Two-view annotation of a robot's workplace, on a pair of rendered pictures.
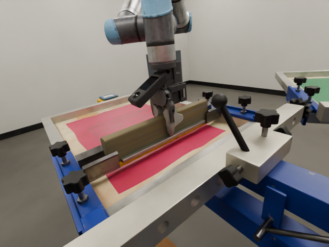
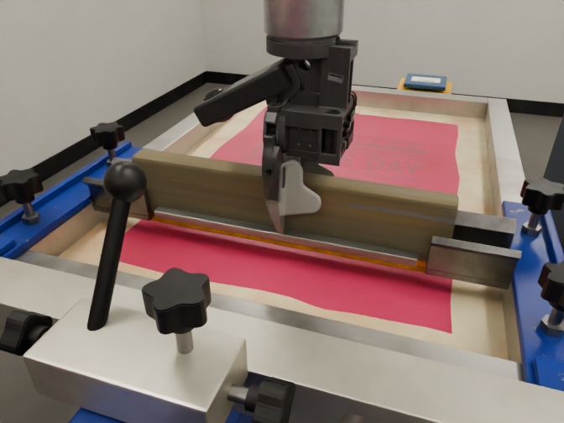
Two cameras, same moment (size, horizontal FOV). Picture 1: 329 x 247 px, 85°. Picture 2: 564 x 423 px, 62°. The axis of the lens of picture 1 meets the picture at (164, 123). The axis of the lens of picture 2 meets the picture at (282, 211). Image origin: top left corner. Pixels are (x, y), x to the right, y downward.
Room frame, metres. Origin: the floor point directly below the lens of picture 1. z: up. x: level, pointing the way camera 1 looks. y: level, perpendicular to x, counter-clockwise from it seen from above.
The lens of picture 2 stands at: (0.22, -0.39, 1.30)
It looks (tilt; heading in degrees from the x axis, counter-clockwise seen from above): 31 degrees down; 54
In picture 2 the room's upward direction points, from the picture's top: straight up
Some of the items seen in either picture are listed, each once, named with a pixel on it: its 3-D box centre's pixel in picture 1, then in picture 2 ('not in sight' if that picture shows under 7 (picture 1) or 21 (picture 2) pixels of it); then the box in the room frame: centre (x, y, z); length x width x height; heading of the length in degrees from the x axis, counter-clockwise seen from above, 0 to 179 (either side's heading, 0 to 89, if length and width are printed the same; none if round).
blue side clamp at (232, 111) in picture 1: (223, 114); (532, 293); (0.65, -0.24, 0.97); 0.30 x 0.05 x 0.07; 35
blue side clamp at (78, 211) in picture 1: (77, 188); (81, 206); (0.32, 0.22, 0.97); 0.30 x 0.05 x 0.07; 35
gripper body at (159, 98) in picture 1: (166, 84); (308, 99); (0.52, -0.02, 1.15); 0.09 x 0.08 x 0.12; 125
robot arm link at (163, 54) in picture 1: (160, 55); (304, 13); (0.52, -0.01, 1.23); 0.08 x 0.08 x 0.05
